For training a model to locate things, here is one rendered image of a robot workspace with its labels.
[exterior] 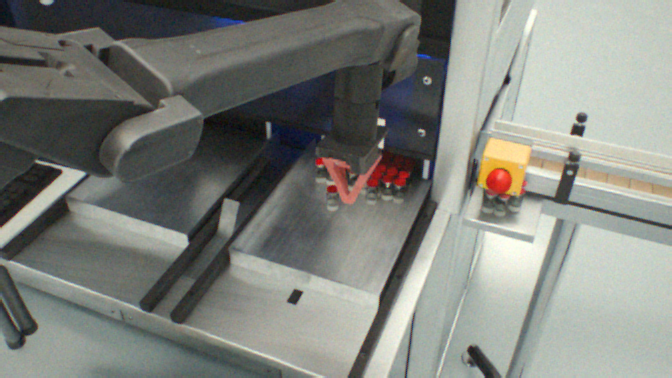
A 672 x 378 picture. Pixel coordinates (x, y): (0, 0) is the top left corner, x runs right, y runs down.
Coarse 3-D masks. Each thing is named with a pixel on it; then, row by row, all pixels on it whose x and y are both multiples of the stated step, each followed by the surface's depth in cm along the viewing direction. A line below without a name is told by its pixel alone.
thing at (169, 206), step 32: (192, 160) 121; (224, 160) 121; (256, 160) 117; (96, 192) 113; (128, 192) 113; (160, 192) 113; (192, 192) 113; (224, 192) 108; (128, 224) 104; (160, 224) 106; (192, 224) 106
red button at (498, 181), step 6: (492, 174) 96; (498, 174) 96; (504, 174) 96; (486, 180) 97; (492, 180) 96; (498, 180) 96; (504, 180) 95; (510, 180) 96; (492, 186) 97; (498, 186) 96; (504, 186) 96; (510, 186) 96; (498, 192) 97; (504, 192) 97
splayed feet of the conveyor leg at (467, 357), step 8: (472, 344) 182; (464, 352) 187; (472, 352) 180; (480, 352) 178; (464, 360) 185; (472, 360) 185; (480, 360) 175; (488, 360) 175; (480, 368) 174; (488, 368) 171; (488, 376) 169; (496, 376) 168
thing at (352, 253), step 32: (288, 192) 113; (320, 192) 113; (416, 192) 113; (256, 224) 104; (288, 224) 106; (320, 224) 106; (352, 224) 106; (384, 224) 106; (416, 224) 105; (256, 256) 95; (288, 256) 100; (320, 256) 100; (352, 256) 100; (384, 256) 100; (320, 288) 94; (352, 288) 90; (384, 288) 92
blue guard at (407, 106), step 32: (0, 0) 121; (32, 0) 118; (64, 0) 114; (96, 0) 111; (64, 32) 119; (128, 32) 113; (160, 32) 110; (192, 32) 107; (288, 96) 107; (320, 96) 104; (384, 96) 99; (416, 96) 96; (320, 128) 108; (416, 128) 100
